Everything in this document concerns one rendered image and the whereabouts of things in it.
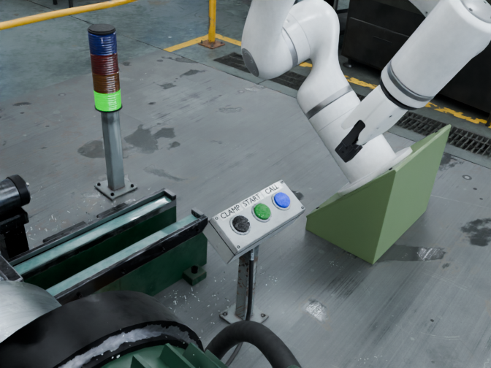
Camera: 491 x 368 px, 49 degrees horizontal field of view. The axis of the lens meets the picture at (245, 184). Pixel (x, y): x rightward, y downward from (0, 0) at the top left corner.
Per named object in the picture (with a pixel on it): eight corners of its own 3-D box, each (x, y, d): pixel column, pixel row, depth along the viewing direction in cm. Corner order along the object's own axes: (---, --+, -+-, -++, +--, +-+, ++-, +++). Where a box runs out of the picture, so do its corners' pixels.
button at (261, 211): (258, 225, 89) (262, 220, 88) (247, 212, 90) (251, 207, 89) (270, 218, 91) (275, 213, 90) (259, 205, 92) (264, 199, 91)
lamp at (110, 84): (103, 96, 121) (101, 77, 118) (88, 87, 124) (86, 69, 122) (125, 90, 125) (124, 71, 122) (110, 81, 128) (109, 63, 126)
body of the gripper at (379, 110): (406, 60, 86) (367, 106, 94) (370, 75, 79) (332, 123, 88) (438, 94, 84) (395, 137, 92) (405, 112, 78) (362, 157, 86)
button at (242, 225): (237, 239, 86) (241, 234, 85) (226, 224, 87) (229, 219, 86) (250, 231, 88) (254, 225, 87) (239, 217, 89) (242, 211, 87)
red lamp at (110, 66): (101, 77, 118) (99, 58, 116) (86, 69, 122) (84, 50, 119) (124, 71, 122) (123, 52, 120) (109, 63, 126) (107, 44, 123)
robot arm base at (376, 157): (359, 178, 136) (318, 117, 136) (423, 142, 124) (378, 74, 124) (326, 205, 121) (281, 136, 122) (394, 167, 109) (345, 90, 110)
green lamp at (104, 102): (104, 115, 123) (103, 96, 121) (90, 106, 127) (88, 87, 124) (126, 107, 127) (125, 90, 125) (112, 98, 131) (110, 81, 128)
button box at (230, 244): (226, 266, 88) (238, 251, 84) (200, 231, 89) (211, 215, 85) (294, 223, 98) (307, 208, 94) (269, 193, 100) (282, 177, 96)
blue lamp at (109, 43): (99, 58, 116) (97, 37, 113) (84, 50, 119) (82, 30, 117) (123, 52, 120) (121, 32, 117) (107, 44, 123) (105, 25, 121)
